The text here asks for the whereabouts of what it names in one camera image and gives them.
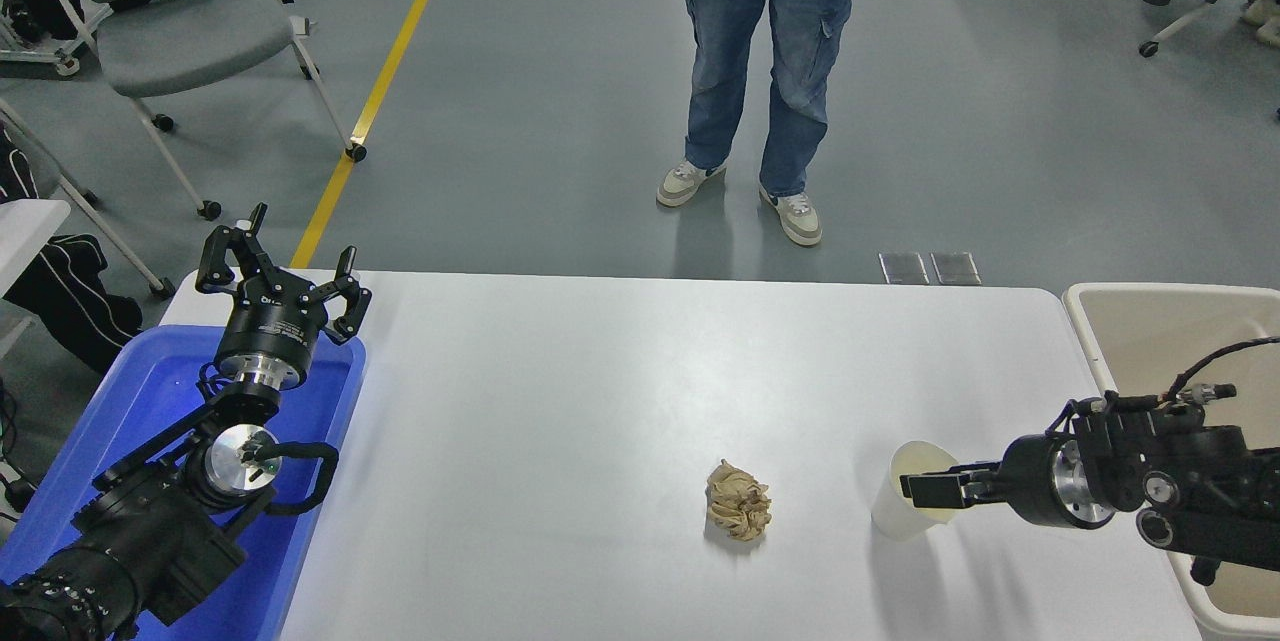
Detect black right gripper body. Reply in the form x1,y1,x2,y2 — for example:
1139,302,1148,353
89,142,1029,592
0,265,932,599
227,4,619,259
997,434,1064,528

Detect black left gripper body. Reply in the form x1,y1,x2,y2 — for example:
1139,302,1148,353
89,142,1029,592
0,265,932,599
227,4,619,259
215,269,330,382

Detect white paper cup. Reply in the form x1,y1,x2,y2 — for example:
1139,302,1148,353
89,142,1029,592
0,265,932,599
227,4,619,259
870,440,962,542

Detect blue plastic tray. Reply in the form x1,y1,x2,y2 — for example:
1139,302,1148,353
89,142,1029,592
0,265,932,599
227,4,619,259
0,324,367,641

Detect large pale plastic bin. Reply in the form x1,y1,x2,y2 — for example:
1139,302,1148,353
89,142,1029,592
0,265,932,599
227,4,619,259
1062,282,1280,641

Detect black bag with white stripes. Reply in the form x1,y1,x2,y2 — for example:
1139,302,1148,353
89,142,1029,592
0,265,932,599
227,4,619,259
0,234,143,374

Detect crumpled tan paper ball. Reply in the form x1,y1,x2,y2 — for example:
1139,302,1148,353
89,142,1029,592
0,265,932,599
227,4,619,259
704,460,773,543

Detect metal floor plate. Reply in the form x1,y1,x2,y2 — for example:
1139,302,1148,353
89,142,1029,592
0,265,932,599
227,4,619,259
931,252,982,286
879,252,931,286

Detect grey seat wheeled chair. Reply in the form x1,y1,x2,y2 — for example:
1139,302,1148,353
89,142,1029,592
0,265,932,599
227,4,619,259
10,0,368,222

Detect small white side table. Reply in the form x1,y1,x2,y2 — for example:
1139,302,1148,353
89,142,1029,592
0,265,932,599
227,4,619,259
0,199,73,357

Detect yellow floor tape line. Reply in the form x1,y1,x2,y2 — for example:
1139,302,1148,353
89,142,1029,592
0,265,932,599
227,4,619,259
289,0,465,269

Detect person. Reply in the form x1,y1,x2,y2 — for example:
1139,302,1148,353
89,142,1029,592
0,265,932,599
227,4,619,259
1243,0,1280,48

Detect white wheeled frame legs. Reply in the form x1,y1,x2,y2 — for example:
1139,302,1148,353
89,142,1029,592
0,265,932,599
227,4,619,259
0,99,176,302

